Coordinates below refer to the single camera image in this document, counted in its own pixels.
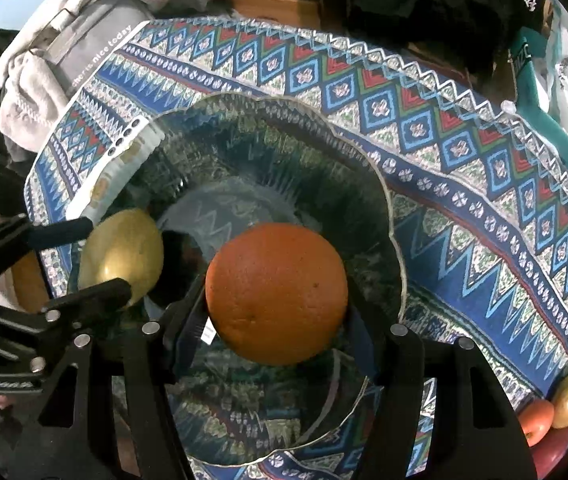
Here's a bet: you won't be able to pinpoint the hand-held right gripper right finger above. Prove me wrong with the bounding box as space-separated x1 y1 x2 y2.
346 287 539 480

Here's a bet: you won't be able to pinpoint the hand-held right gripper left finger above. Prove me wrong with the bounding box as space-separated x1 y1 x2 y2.
19 277 211 480

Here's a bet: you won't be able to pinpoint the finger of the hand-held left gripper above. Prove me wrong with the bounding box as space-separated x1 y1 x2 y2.
0 214 94 291
29 279 133 373

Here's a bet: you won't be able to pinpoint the orange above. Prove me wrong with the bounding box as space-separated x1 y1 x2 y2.
205 223 350 366

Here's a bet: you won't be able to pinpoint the red apple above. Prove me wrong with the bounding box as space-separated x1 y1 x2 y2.
531 427 568 478

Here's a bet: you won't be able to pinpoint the white and grey clothing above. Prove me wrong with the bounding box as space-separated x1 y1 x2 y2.
0 0 175 153

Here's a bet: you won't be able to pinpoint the blue patterned tablecloth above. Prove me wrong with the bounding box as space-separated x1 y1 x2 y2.
24 17 568 480

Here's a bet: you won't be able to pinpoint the orange-red tomato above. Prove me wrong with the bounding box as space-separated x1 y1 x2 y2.
518 399 556 447

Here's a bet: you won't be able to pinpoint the grey fabric bag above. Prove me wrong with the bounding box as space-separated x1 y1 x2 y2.
39 0 150 101

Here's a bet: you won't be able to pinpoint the teal cardboard box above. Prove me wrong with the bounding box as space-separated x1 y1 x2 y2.
506 27 568 181

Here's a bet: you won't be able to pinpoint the wooden box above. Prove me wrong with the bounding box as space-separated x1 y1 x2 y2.
231 0 322 23

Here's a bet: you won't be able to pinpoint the black hanging coats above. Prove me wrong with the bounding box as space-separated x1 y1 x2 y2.
314 0 540 76

